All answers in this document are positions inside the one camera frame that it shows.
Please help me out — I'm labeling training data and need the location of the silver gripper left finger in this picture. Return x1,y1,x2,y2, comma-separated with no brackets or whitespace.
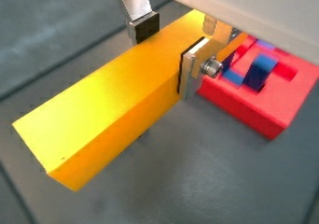
118,0,160,45

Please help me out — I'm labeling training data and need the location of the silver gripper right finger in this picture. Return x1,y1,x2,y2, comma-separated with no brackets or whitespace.
179,15,242,99

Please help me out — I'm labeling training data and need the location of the long yellow block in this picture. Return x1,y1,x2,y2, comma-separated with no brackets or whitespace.
12,10,206,191

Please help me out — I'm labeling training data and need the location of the low blue block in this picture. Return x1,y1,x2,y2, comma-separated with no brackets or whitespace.
222,69,243,86

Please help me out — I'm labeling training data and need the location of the red slotted board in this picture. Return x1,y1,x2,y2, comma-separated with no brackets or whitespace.
198,36,319,140

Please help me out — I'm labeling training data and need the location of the right dark blue block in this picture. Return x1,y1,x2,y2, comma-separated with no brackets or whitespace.
243,54,278,92

